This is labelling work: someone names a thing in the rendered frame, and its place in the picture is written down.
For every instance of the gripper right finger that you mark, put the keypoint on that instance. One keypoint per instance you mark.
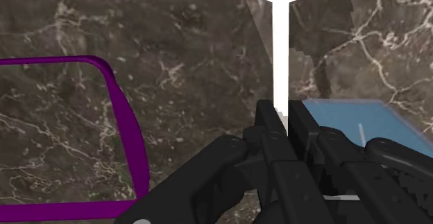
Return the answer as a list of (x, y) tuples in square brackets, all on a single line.
[(365, 182)]

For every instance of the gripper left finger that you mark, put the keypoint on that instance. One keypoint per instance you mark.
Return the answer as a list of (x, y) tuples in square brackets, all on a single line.
[(209, 169)]

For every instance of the white spatula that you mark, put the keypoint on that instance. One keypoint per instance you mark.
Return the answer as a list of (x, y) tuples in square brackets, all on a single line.
[(280, 47)]

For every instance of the blue flat rectangular box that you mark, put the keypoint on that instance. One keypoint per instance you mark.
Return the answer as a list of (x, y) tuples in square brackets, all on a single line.
[(341, 115)]

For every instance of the purple rounded rectangular frame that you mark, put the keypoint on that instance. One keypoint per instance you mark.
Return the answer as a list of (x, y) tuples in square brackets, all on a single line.
[(130, 122)]

